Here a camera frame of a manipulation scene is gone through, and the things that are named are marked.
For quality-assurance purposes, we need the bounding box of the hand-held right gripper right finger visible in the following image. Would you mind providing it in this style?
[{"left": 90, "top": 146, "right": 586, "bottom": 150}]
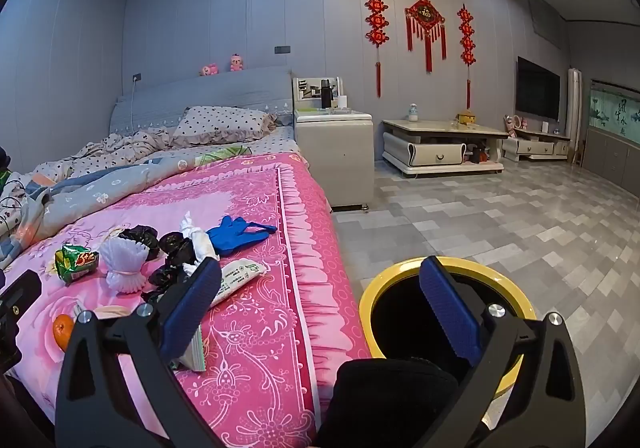
[{"left": 419, "top": 256, "right": 587, "bottom": 448}]

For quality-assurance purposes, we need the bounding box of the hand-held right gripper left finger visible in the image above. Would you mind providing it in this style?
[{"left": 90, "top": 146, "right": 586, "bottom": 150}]
[{"left": 55, "top": 257, "right": 223, "bottom": 448}]

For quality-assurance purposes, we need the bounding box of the small paper booklet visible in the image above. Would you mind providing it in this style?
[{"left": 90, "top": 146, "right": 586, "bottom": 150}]
[{"left": 170, "top": 323, "right": 207, "bottom": 373}]

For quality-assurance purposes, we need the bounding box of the white plastic food packet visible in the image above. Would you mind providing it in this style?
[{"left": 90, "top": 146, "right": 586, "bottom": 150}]
[{"left": 207, "top": 259, "right": 268, "bottom": 310}]

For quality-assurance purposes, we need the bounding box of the orange fruit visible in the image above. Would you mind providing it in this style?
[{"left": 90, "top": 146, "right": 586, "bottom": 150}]
[{"left": 52, "top": 313, "right": 76, "bottom": 350}]

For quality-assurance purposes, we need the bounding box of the green snack packet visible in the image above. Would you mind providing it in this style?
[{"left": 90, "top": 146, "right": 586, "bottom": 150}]
[{"left": 54, "top": 243, "right": 101, "bottom": 286}]

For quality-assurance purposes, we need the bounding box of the yellow-rimmed black trash bin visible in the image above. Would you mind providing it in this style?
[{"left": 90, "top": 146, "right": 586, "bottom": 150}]
[{"left": 359, "top": 257, "right": 538, "bottom": 399}]

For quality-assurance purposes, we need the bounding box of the blue rubber glove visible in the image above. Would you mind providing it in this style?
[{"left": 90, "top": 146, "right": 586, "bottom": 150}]
[{"left": 206, "top": 215, "right": 278, "bottom": 258}]

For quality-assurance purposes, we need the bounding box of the white foam fruit net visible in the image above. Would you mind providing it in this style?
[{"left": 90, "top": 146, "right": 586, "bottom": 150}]
[{"left": 97, "top": 234, "right": 151, "bottom": 294}]

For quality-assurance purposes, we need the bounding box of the pink floral blanket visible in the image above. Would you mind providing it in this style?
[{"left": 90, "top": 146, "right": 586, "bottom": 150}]
[{"left": 0, "top": 152, "right": 373, "bottom": 448}]

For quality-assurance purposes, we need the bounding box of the person's black-clad knee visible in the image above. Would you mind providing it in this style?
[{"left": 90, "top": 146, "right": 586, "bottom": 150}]
[{"left": 315, "top": 358, "right": 461, "bottom": 448}]

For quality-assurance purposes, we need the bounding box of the grey floral blanket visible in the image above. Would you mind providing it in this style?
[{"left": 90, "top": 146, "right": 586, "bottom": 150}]
[{"left": 0, "top": 148, "right": 271, "bottom": 269}]

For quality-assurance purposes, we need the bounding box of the white coffee table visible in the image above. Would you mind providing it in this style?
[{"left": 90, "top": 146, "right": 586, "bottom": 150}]
[{"left": 381, "top": 118, "right": 510, "bottom": 176}]

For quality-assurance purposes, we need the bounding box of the polka-dot quilt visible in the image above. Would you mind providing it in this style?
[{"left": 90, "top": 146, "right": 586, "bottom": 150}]
[{"left": 32, "top": 125, "right": 181, "bottom": 179}]

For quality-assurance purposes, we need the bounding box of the white tv stand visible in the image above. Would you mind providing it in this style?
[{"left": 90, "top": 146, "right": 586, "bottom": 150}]
[{"left": 502, "top": 127, "right": 572, "bottom": 161}]

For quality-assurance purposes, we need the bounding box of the polka-dot pillow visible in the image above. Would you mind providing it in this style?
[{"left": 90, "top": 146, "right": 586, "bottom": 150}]
[{"left": 172, "top": 106, "right": 278, "bottom": 148}]

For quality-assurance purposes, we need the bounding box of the white nightstand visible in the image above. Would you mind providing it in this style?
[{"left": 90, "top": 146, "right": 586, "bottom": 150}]
[{"left": 292, "top": 108, "right": 375, "bottom": 213}]

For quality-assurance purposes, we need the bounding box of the grey cabinet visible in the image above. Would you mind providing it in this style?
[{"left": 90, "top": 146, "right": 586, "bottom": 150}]
[{"left": 582, "top": 125, "right": 640, "bottom": 201}]

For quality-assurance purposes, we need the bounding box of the grey upholstered bed headboard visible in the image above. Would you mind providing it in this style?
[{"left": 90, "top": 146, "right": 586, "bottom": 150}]
[{"left": 109, "top": 67, "right": 295, "bottom": 134}]

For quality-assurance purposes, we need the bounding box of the black flat television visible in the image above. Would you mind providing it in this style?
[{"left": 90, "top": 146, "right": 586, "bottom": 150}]
[{"left": 515, "top": 56, "right": 562, "bottom": 121}]

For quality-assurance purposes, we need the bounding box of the white standing air conditioner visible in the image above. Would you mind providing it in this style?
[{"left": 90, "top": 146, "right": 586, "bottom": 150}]
[{"left": 566, "top": 68, "right": 585, "bottom": 141}]

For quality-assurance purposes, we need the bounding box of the white framed picture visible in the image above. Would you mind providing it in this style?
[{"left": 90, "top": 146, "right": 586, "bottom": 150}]
[{"left": 294, "top": 77, "right": 346, "bottom": 110}]

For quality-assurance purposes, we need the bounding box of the glass fish tank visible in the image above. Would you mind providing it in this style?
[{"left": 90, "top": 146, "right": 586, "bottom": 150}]
[{"left": 590, "top": 81, "right": 640, "bottom": 146}]

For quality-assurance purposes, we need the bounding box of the long red knot decoration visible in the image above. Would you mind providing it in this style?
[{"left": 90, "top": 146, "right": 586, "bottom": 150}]
[
  {"left": 363, "top": 0, "right": 391, "bottom": 98},
  {"left": 456, "top": 3, "right": 478, "bottom": 110}
]

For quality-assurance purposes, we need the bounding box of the red diamond tassel decoration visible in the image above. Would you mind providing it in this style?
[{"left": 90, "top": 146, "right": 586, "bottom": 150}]
[{"left": 404, "top": 0, "right": 447, "bottom": 74}]

